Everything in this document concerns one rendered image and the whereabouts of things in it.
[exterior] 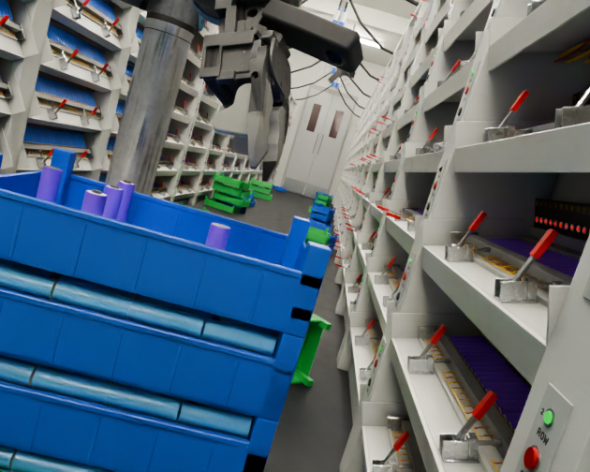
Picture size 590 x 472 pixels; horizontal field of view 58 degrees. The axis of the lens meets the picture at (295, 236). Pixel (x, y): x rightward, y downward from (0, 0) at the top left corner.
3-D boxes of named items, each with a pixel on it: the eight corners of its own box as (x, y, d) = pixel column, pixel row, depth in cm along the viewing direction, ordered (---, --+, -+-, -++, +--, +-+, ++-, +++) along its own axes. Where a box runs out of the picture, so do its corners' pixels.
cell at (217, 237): (212, 221, 48) (193, 287, 49) (210, 224, 47) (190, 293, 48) (231, 227, 49) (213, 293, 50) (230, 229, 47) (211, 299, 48)
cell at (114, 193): (87, 246, 52) (103, 183, 51) (93, 243, 54) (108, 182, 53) (106, 252, 53) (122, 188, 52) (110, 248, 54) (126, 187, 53)
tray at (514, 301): (543, 399, 44) (553, 232, 42) (421, 268, 104) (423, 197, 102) (805, 405, 43) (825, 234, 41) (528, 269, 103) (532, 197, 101)
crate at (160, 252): (-55, 244, 42) (-35, 146, 41) (44, 213, 62) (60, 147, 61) (304, 338, 46) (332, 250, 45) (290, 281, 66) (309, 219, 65)
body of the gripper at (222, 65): (225, 115, 64) (233, 26, 66) (294, 110, 61) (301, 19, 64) (197, 81, 56) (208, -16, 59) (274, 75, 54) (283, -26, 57)
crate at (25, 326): (-75, 337, 43) (-55, 244, 42) (29, 278, 63) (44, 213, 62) (278, 422, 47) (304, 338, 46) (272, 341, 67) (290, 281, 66)
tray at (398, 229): (414, 260, 113) (415, 215, 112) (385, 229, 173) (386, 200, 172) (510, 260, 112) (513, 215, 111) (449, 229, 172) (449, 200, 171)
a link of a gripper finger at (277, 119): (234, 187, 62) (237, 110, 63) (284, 186, 60) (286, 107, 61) (224, 182, 59) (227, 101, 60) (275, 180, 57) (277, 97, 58)
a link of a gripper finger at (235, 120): (211, 170, 56) (224, 97, 59) (265, 169, 54) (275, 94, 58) (199, 154, 53) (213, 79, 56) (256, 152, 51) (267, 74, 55)
